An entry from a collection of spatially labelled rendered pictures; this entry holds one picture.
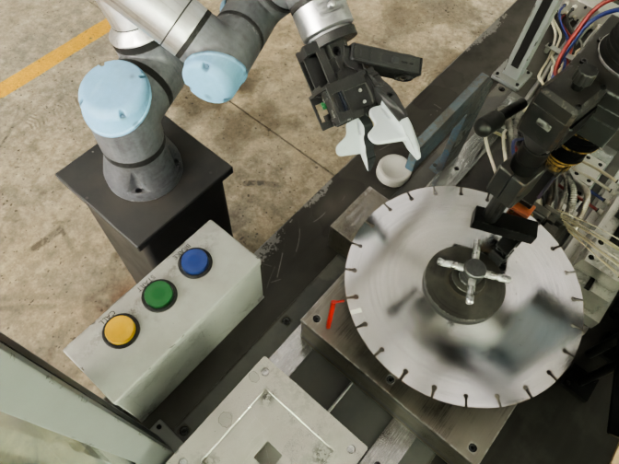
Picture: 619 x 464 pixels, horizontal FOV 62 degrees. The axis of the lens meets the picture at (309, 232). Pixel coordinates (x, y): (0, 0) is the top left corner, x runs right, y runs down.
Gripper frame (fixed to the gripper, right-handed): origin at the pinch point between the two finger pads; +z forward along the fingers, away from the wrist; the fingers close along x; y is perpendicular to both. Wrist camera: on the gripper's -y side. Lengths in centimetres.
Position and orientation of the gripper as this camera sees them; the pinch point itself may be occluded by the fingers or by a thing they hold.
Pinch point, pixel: (396, 165)
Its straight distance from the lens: 75.8
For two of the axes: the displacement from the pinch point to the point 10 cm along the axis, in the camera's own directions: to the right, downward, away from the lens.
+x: 3.1, 0.2, -9.5
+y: -8.6, 4.2, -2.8
